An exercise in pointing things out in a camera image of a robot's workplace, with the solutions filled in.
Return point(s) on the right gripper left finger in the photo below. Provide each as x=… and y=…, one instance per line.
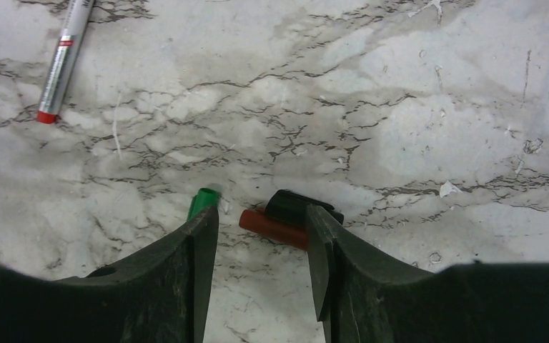
x=157, y=294

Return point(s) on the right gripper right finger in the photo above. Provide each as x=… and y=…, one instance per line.
x=362, y=294

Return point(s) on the green pen cap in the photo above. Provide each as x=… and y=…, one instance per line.
x=203, y=198

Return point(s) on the black pen cap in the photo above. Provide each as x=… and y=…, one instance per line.
x=291, y=208

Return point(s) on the white pen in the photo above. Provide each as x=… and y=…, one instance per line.
x=63, y=60

